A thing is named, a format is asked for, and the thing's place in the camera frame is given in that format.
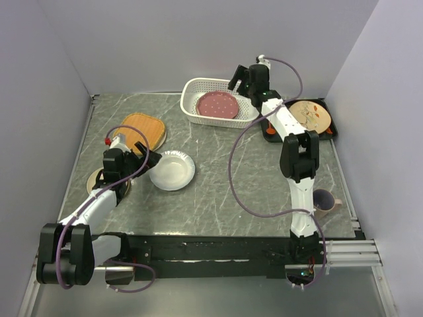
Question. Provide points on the white perforated plastic bin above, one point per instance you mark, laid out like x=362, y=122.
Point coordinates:
x=197, y=87

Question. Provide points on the orange plastic spoon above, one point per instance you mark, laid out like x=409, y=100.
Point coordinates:
x=270, y=130

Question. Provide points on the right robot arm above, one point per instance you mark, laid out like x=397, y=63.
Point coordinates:
x=299, y=159

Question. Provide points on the white scalloped bowl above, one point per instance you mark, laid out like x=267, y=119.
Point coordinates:
x=174, y=171

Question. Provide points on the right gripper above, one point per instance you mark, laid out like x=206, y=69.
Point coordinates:
x=238, y=74

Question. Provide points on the small beige saucer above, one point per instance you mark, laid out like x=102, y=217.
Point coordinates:
x=92, y=180

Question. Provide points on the black serving tray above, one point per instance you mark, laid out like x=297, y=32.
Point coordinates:
x=330, y=133

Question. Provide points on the floral peach plate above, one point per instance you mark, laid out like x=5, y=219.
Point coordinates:
x=311, y=115

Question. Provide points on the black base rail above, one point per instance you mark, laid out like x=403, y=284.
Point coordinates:
x=172, y=257

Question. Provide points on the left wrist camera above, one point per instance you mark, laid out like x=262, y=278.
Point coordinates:
x=117, y=142

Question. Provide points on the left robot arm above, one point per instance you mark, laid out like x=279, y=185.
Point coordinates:
x=68, y=253

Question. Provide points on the orange woven tray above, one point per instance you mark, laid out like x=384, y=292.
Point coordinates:
x=153, y=128

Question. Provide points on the pink purple mug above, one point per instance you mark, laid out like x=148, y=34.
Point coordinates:
x=324, y=202

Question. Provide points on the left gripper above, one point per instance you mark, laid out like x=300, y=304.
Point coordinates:
x=131, y=154

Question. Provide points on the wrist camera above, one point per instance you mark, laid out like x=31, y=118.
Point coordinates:
x=261, y=60
x=117, y=142

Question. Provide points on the cream plate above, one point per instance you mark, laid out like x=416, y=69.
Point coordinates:
x=161, y=141

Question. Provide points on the pink polka dot plate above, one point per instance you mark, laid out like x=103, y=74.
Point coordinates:
x=217, y=104

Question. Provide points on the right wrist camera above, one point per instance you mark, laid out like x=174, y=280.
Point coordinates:
x=261, y=60

